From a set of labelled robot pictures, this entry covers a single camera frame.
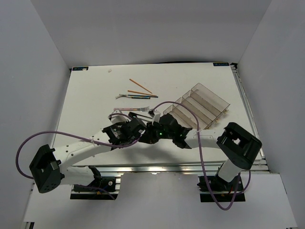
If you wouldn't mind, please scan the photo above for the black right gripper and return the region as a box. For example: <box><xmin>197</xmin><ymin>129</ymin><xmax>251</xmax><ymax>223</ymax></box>
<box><xmin>138</xmin><ymin>121</ymin><xmax>174</xmax><ymax>145</ymax></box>

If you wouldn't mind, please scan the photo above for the pink handled fork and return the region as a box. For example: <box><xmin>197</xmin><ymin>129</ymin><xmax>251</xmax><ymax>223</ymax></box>
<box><xmin>113</xmin><ymin>106</ymin><xmax>150</xmax><ymax>112</ymax></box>

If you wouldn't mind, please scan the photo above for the dark blue chopstick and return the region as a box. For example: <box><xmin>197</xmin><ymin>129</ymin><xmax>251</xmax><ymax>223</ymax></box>
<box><xmin>127</xmin><ymin>94</ymin><xmax>158</xmax><ymax>98</ymax></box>

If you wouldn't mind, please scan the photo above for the green handled silver fork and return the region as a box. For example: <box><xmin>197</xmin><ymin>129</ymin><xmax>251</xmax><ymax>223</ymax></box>
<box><xmin>115</xmin><ymin>94</ymin><xmax>151</xmax><ymax>99</ymax></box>

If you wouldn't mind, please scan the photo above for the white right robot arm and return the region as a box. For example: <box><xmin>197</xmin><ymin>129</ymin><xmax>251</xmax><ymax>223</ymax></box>
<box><xmin>140</xmin><ymin>114</ymin><xmax>262</xmax><ymax>192</ymax></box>

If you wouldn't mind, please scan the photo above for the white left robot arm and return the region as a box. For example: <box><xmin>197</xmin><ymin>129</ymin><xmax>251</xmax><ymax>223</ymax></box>
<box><xmin>30</xmin><ymin>118</ymin><xmax>146</xmax><ymax>193</ymax></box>

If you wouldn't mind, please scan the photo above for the orange blue-tipped chopstick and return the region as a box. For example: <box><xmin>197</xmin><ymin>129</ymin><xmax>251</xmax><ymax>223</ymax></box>
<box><xmin>127</xmin><ymin>90</ymin><xmax>158</xmax><ymax>98</ymax></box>

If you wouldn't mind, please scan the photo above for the clear compartment utensil tray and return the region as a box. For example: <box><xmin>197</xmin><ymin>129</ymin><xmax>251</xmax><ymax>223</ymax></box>
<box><xmin>163</xmin><ymin>83</ymin><xmax>230</xmax><ymax>130</ymax></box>

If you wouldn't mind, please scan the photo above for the orange chopstick far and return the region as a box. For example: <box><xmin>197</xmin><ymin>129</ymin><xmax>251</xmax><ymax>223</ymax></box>
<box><xmin>129</xmin><ymin>78</ymin><xmax>152</xmax><ymax>94</ymax></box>

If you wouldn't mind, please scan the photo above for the right corner marker sticker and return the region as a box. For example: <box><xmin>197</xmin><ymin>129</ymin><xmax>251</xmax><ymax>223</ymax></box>
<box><xmin>213</xmin><ymin>62</ymin><xmax>230</xmax><ymax>67</ymax></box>

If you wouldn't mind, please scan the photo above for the corner marker sticker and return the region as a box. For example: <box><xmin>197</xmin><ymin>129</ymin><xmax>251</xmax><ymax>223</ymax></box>
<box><xmin>71</xmin><ymin>66</ymin><xmax>89</xmax><ymax>71</ymax></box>
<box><xmin>213</xmin><ymin>62</ymin><xmax>230</xmax><ymax>67</ymax></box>

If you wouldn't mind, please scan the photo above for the left corner marker sticker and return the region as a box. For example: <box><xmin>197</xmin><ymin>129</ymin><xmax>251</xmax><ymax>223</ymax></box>
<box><xmin>71</xmin><ymin>66</ymin><xmax>89</xmax><ymax>71</ymax></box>

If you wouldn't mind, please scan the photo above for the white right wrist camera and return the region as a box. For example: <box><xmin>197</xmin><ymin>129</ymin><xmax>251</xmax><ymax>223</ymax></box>
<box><xmin>148</xmin><ymin>109</ymin><xmax>161</xmax><ymax>124</ymax></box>

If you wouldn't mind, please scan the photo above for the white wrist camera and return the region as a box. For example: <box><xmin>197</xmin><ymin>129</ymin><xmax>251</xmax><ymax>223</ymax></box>
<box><xmin>108</xmin><ymin>113</ymin><xmax>129</xmax><ymax>124</ymax></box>
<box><xmin>148</xmin><ymin>109</ymin><xmax>161</xmax><ymax>124</ymax></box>

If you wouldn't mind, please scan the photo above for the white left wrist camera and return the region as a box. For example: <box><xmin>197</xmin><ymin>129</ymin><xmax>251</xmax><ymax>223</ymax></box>
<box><xmin>108</xmin><ymin>113</ymin><xmax>129</xmax><ymax>124</ymax></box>

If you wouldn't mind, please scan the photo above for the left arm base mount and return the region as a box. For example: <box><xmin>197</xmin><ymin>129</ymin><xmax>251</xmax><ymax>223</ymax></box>
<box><xmin>70</xmin><ymin>166</ymin><xmax>118</xmax><ymax>200</ymax></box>

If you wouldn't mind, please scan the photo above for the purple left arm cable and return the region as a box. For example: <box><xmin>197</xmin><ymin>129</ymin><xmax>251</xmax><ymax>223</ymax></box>
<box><xmin>15</xmin><ymin>113</ymin><xmax>141</xmax><ymax>179</ymax></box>

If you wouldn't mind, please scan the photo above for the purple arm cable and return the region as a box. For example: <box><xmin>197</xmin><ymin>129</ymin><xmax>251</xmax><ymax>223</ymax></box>
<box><xmin>15</xmin><ymin>113</ymin><xmax>141</xmax><ymax>179</ymax></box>
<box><xmin>150</xmin><ymin>101</ymin><xmax>251</xmax><ymax>210</ymax></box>

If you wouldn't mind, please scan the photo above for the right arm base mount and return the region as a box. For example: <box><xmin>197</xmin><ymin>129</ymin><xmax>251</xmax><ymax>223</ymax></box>
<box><xmin>197</xmin><ymin>176</ymin><xmax>246</xmax><ymax>203</ymax></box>

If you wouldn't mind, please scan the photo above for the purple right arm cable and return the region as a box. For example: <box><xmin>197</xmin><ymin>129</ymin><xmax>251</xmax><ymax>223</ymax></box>
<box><xmin>150</xmin><ymin>101</ymin><xmax>251</xmax><ymax>210</ymax></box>

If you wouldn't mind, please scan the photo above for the aluminium table frame rail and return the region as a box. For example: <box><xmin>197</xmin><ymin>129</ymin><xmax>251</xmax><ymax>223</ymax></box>
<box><xmin>230</xmin><ymin>63</ymin><xmax>272</xmax><ymax>172</ymax></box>

